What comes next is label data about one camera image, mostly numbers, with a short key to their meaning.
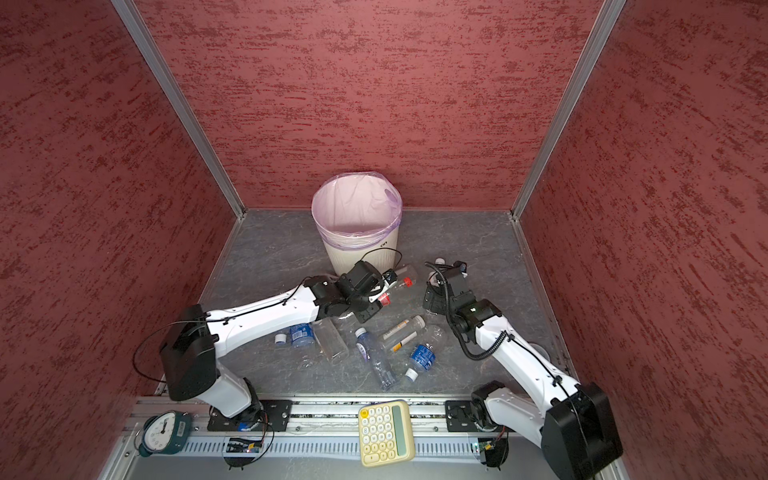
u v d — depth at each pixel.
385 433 0.70
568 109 0.89
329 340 0.84
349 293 0.62
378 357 0.84
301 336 0.81
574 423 0.39
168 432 0.68
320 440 0.71
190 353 0.42
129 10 0.70
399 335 0.85
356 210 1.00
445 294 0.63
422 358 0.79
